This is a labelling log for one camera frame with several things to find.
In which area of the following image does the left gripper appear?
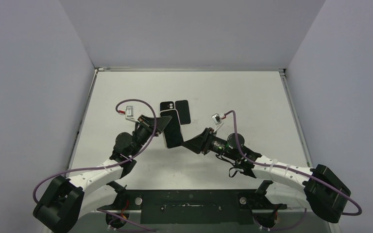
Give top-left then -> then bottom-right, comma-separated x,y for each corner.
130,115 -> 172,157

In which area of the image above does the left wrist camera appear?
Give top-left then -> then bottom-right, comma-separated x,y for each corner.
118,105 -> 137,123

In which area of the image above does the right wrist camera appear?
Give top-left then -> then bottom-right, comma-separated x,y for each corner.
212,114 -> 226,127

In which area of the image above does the black phone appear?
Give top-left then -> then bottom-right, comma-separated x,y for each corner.
175,100 -> 191,125

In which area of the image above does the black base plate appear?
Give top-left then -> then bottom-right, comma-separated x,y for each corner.
122,189 -> 264,226

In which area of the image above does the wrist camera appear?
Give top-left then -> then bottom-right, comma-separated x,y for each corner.
212,114 -> 226,127
118,105 -> 137,123

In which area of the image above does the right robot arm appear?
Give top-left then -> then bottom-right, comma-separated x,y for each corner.
182,128 -> 351,223

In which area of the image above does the black phone case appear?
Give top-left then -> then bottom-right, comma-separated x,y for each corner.
160,101 -> 174,111

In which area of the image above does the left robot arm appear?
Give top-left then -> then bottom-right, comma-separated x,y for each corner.
33,115 -> 172,233

